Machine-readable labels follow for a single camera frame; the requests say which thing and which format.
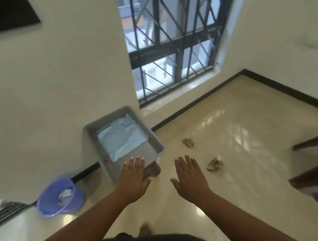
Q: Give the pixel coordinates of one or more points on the person's right hand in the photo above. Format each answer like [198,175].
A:
[191,183]

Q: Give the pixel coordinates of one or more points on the person's left hand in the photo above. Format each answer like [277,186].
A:
[131,183]

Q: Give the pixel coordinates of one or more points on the light blue cloth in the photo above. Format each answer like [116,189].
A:
[121,139]

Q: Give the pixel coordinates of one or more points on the person's left forearm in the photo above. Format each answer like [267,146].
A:
[94,218]

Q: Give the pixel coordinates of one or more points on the person's right forearm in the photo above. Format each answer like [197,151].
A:
[243,218]

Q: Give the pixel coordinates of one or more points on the person's left foot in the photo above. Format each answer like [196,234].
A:
[145,229]

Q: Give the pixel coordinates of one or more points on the person's dark clothing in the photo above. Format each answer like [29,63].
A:
[154,237]

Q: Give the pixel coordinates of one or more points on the crumpled colourful paper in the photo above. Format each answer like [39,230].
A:
[215,165]

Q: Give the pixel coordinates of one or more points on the grey plastic tray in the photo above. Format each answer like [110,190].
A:
[154,151]

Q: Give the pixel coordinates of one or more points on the crumpled brown paper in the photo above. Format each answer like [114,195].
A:
[188,142]

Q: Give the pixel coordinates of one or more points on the crumpled white paper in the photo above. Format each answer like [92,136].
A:
[65,195]

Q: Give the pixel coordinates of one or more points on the blue waste bin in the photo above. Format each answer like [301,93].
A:
[49,198]

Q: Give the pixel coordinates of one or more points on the black barred window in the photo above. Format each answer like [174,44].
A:
[161,48]

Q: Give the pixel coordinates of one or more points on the dark picture frame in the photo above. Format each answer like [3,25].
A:
[15,12]

